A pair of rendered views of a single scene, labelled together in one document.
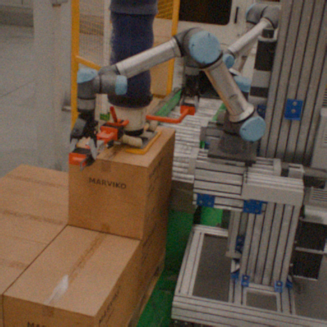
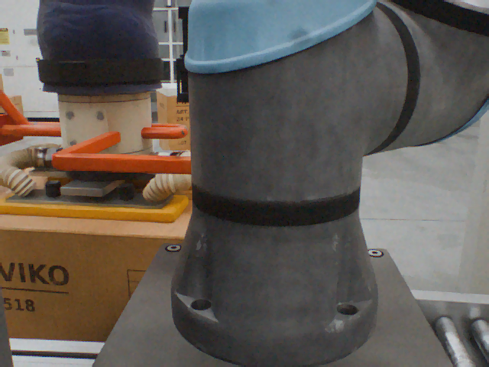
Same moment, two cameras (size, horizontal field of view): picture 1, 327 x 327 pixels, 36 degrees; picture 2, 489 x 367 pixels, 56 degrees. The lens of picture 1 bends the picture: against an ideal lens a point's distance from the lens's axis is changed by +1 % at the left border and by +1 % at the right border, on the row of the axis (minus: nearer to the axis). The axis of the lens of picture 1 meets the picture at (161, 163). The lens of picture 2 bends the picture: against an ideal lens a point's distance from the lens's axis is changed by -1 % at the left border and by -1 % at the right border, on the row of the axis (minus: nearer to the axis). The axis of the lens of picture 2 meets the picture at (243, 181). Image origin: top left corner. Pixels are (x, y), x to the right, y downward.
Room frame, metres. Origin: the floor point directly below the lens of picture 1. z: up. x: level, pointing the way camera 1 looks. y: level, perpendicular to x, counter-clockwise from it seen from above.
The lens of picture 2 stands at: (2.68, -0.71, 1.22)
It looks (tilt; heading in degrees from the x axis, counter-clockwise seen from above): 16 degrees down; 85
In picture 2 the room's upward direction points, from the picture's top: straight up
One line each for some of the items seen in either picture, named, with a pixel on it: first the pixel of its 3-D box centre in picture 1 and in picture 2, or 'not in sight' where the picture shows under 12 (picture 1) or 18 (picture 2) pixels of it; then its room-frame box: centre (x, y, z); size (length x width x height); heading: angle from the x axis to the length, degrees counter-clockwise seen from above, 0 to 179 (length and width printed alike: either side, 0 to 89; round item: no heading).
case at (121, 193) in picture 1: (125, 174); (118, 283); (2.49, 0.19, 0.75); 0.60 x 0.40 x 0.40; 167
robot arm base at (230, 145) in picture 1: (234, 138); not in sight; (2.24, -0.33, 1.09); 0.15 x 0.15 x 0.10
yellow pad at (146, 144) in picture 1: (144, 138); (90, 196); (2.47, 0.10, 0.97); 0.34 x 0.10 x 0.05; 167
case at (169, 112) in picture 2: not in sight; (210, 117); (2.72, 2.18, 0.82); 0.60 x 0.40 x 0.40; 13
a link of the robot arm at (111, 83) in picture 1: (111, 83); not in sight; (1.97, 0.23, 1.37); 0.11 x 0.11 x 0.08; 15
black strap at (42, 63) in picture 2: (129, 95); (102, 69); (2.49, 0.19, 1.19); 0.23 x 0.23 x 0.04
